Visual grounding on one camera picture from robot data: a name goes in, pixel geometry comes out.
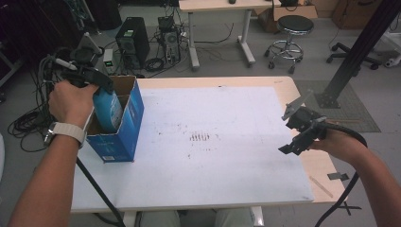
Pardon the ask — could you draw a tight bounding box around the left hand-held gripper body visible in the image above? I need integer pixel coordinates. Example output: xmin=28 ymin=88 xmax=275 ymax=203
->
xmin=60 ymin=32 xmax=114 ymax=89

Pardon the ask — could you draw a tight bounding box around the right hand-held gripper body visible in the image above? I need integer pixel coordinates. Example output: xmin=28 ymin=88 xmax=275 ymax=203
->
xmin=281 ymin=89 xmax=329 ymax=145

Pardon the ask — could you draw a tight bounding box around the blue bottle with white cap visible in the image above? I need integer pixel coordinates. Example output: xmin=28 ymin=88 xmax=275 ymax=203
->
xmin=92 ymin=87 xmax=125 ymax=134

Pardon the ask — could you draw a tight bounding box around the blue cardboard box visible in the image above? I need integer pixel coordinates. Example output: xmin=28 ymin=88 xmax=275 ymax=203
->
xmin=85 ymin=75 xmax=146 ymax=164

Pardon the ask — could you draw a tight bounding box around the person's left hand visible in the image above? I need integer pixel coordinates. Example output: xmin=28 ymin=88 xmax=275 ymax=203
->
xmin=47 ymin=79 xmax=99 ymax=131

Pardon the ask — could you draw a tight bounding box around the person's right hand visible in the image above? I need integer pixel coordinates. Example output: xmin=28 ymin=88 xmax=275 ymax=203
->
xmin=306 ymin=128 xmax=352 ymax=163

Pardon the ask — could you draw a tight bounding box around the small white power device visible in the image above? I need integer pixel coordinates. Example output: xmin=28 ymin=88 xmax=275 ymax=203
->
xmin=102 ymin=47 xmax=115 ymax=76

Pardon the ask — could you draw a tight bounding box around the pale tape strip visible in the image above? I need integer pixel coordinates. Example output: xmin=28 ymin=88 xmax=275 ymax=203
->
xmin=308 ymin=175 xmax=335 ymax=200

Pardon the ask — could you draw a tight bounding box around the black tape piece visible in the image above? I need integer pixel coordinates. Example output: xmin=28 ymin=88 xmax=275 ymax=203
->
xmin=327 ymin=172 xmax=350 ymax=182

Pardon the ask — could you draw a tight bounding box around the wristwatch with white band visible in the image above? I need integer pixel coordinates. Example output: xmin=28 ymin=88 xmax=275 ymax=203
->
xmin=43 ymin=121 xmax=88 ymax=149

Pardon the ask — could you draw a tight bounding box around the black computer tower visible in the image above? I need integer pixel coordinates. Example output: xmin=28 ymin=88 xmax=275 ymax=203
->
xmin=114 ymin=16 xmax=151 ymax=71

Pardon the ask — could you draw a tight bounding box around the black tape cross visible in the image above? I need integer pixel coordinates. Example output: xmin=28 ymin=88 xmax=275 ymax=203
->
xmin=340 ymin=201 xmax=362 ymax=217

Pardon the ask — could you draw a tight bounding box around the grey computer tower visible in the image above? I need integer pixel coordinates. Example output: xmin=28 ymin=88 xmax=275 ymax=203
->
xmin=157 ymin=15 xmax=183 ymax=64

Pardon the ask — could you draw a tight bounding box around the white table leg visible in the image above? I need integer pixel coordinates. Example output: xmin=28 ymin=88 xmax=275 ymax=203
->
xmin=121 ymin=211 xmax=138 ymax=227
xmin=250 ymin=206 xmax=265 ymax=227

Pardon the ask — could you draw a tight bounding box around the black office chair base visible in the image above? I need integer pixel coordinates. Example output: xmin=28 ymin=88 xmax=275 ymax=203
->
xmin=325 ymin=42 xmax=383 ymax=71

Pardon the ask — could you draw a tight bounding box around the white table mat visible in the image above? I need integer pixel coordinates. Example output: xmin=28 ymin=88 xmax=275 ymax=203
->
xmin=70 ymin=86 xmax=315 ymax=212

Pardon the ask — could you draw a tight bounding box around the black round stool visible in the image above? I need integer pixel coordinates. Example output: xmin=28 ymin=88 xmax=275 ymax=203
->
xmin=264 ymin=14 xmax=315 ymax=76

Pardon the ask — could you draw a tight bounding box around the closed brown cardboard box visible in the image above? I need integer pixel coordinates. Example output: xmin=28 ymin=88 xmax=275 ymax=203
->
xmin=330 ymin=0 xmax=384 ymax=31

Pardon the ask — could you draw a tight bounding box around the white-legged wooden desk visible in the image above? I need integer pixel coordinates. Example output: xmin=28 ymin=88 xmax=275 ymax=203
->
xmin=178 ymin=0 xmax=282 ymax=71

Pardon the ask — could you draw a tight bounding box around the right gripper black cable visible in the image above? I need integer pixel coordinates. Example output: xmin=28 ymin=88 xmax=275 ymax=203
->
xmin=314 ymin=121 xmax=369 ymax=227

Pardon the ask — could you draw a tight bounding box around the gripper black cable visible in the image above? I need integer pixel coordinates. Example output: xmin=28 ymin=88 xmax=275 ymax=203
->
xmin=314 ymin=121 xmax=369 ymax=227
xmin=75 ymin=156 xmax=127 ymax=227

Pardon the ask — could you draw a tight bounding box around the coiled black cable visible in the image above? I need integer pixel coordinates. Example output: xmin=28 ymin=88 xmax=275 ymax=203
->
xmin=144 ymin=57 xmax=166 ymax=73

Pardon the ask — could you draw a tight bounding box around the bundle of black floor cables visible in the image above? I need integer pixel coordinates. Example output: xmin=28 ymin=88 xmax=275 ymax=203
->
xmin=7 ymin=46 xmax=64 ymax=153

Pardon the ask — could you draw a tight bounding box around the black metal post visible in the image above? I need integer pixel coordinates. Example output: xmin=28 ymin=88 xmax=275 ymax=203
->
xmin=315 ymin=0 xmax=401 ymax=110

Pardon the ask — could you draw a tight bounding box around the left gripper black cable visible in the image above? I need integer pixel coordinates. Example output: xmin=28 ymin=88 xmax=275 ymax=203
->
xmin=75 ymin=156 xmax=127 ymax=227

